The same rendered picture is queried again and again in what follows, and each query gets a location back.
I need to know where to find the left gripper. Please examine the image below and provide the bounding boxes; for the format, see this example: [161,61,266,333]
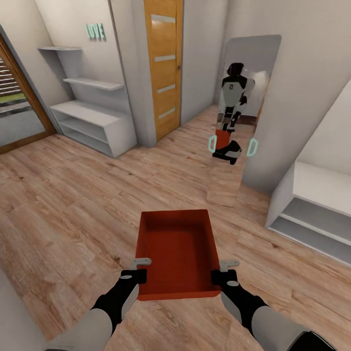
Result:
[121,269,147,284]

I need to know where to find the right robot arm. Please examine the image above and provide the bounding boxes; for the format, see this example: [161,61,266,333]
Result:
[211,259,339,351]

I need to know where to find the storage box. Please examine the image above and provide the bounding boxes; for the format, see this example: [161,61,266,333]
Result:
[135,209,222,301]

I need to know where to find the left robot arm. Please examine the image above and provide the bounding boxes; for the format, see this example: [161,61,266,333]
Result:
[40,258,152,351]

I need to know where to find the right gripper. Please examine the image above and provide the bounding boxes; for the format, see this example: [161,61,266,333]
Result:
[211,270,237,285]

